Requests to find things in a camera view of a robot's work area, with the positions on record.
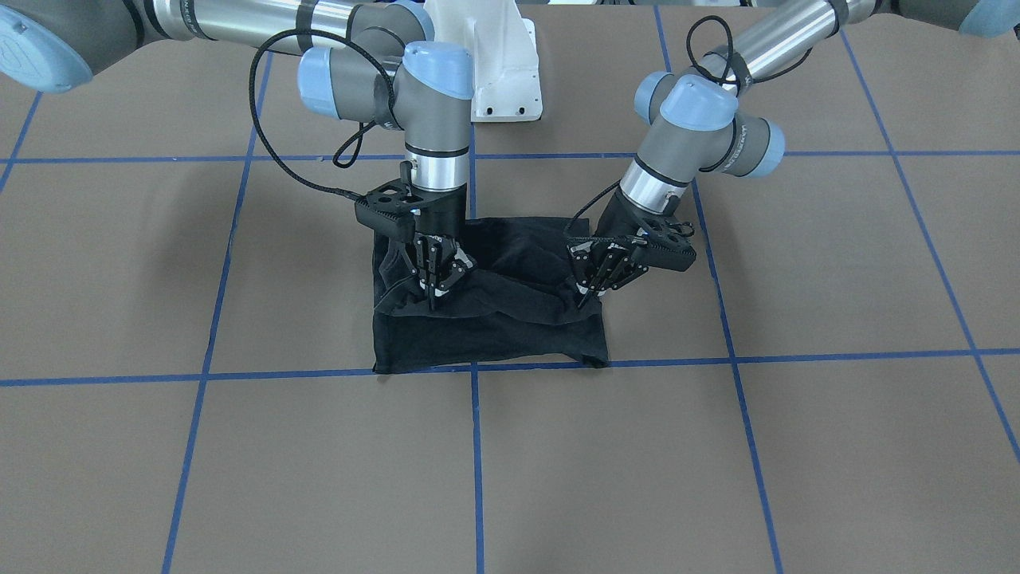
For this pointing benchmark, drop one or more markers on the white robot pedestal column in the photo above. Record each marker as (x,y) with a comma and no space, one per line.
(505,57)

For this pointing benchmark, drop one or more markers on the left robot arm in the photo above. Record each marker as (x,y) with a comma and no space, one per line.
(696,127)

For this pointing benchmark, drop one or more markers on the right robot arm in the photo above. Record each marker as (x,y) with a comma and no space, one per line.
(377,64)

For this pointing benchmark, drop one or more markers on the black t-shirt with logo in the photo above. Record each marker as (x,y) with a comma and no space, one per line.
(519,300)

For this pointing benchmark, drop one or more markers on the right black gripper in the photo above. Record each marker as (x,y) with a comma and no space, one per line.
(441,217)

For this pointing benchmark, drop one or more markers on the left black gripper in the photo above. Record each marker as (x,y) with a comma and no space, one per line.
(617,218)

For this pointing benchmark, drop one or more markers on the brown paper table cover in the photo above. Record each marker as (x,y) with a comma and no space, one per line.
(832,387)

